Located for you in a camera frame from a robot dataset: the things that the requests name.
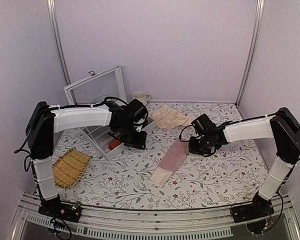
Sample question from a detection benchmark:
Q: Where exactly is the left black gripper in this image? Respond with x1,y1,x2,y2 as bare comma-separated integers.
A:
115,122,148,150

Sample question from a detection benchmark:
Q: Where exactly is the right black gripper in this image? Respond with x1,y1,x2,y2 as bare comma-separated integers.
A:
189,134,214,155

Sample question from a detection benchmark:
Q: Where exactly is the pink and white underwear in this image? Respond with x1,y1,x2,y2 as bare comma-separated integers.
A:
150,139,189,188

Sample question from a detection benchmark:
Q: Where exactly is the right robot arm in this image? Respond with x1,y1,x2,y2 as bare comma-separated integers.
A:
188,107,300,218

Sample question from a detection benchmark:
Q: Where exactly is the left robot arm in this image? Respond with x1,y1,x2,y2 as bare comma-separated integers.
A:
14,97,149,217

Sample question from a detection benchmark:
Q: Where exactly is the cream beige underwear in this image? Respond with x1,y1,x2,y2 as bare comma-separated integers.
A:
150,104,196,129

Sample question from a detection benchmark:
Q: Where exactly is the red rolled garment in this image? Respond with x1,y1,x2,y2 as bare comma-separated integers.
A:
108,140,121,151

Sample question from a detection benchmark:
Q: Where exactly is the white divided organizer box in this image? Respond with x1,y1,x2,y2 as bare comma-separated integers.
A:
80,118,157,162

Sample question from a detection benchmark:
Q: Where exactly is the clear glass bowl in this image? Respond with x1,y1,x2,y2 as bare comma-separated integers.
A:
94,95,107,103

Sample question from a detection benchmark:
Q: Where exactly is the white ceramic mug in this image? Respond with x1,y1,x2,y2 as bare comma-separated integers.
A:
132,91,151,106

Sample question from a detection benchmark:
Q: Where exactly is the white framed glass lid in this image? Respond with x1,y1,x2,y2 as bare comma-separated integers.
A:
63,65,127,105

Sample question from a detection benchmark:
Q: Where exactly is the floral patterned table mat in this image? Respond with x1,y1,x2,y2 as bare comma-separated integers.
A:
38,101,275,210

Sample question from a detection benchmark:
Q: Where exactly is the woven bamboo tray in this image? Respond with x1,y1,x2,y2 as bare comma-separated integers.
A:
52,148,93,189

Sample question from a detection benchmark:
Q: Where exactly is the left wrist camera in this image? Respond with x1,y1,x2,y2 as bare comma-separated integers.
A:
125,99,149,126

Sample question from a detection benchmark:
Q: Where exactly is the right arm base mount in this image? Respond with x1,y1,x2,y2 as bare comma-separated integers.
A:
229,193,275,223

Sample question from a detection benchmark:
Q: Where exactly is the right aluminium corner post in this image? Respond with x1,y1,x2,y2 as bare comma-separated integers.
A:
235,0,265,108

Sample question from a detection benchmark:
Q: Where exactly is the aluminium corner post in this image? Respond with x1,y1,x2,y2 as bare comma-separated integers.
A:
235,0,265,108
46,0,71,85

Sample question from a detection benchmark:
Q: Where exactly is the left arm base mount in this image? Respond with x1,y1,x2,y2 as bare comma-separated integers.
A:
38,195,82,223

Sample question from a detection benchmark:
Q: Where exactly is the aluminium front rail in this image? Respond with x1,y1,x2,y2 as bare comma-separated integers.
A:
9,194,300,240

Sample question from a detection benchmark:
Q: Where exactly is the left aluminium corner post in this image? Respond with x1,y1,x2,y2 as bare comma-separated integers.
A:
46,0,71,85

